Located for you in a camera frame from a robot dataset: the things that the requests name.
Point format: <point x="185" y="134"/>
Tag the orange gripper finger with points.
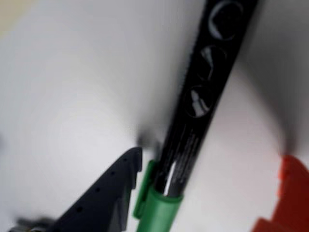
<point x="294" y="193"/>

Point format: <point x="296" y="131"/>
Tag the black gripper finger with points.
<point x="103" y="195"/>

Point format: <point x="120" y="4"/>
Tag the black marker with green cap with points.
<point x="205" y="101"/>

